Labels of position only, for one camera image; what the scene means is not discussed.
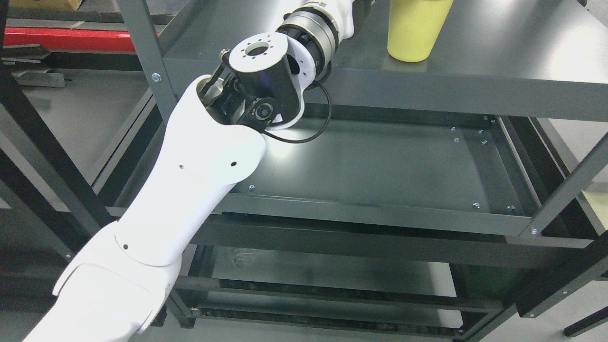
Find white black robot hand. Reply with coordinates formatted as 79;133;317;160
303;0;375;43

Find yellow plastic cup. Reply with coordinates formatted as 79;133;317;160
387;0;453;63

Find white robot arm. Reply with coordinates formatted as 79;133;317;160
25;0;355;342

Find right grey metal shelf rack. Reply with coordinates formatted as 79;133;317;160
0;0;608;342

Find red metal beam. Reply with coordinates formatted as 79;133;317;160
3;27;135;52

